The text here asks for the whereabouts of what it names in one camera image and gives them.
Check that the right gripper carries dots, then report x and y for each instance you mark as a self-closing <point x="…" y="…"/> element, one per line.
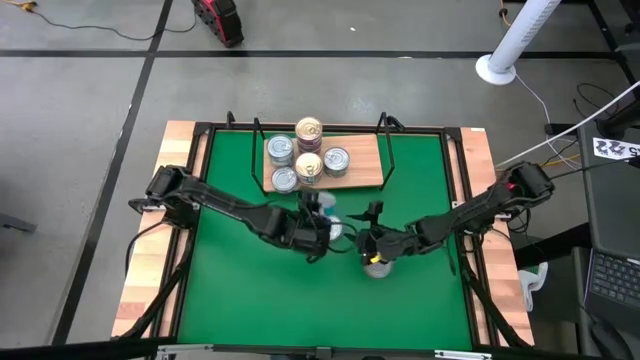
<point x="387" y="239"/>

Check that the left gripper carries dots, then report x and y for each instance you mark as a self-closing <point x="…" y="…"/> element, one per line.
<point x="315" y="226"/>

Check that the blue label tuna can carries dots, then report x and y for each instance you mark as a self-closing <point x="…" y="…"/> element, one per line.
<point x="280" y="148"/>
<point x="281" y="165"/>
<point x="327" y="202"/>

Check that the green label tuna can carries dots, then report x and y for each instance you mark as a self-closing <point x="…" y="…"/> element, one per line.
<point x="336" y="160"/>

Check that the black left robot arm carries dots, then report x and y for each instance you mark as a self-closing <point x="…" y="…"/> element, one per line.
<point x="230" y="206"/>

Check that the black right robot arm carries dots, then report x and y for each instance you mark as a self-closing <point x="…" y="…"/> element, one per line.
<point x="465" y="215"/>

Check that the green table mat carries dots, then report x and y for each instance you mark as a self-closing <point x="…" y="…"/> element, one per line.
<point x="240" y="315"/>

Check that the white plastic bag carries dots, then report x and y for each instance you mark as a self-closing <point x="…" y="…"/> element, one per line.
<point x="532" y="282"/>

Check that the white tower fan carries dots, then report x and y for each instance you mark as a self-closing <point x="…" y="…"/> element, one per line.
<point x="495" y="70"/>

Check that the red black equipment case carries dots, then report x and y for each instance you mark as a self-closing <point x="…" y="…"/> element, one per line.
<point x="220" y="20"/>

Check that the black power strip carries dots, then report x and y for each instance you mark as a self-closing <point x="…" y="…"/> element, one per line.
<point x="560" y="129"/>

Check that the dark grey desk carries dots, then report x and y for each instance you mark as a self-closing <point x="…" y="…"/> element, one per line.
<point x="615" y="200"/>

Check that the white printed paper label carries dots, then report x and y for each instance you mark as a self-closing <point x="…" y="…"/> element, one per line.
<point x="615" y="148"/>

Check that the black laptop keyboard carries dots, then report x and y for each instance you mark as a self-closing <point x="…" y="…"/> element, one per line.
<point x="615" y="280"/>

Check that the grey floor stand foot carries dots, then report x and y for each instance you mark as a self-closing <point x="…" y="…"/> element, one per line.
<point x="17" y="223"/>

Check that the black metal stand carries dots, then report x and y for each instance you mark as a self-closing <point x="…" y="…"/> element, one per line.
<point x="605" y="27"/>

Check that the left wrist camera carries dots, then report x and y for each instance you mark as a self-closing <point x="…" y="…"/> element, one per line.
<point x="312" y="247"/>

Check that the black metal table frame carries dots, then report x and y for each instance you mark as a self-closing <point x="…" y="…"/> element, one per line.
<point x="425" y="128"/>

